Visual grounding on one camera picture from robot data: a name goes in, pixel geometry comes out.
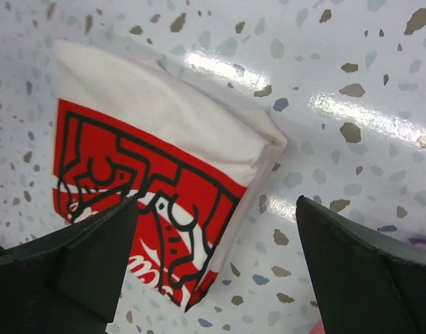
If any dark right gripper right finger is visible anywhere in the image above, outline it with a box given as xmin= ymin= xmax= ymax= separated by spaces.
xmin=296 ymin=196 xmax=426 ymax=333

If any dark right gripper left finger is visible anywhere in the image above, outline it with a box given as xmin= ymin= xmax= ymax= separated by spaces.
xmin=0 ymin=198 xmax=139 ymax=333

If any white Coca-Cola t-shirt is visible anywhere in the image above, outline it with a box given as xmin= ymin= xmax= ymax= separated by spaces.
xmin=53 ymin=40 xmax=287 ymax=310

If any folded pink t-shirt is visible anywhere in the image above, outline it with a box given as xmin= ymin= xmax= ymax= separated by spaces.
xmin=309 ymin=321 xmax=326 ymax=334

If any folded lilac t-shirt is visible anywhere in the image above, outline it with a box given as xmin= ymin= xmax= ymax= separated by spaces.
xmin=408 ymin=234 xmax=426 ymax=249

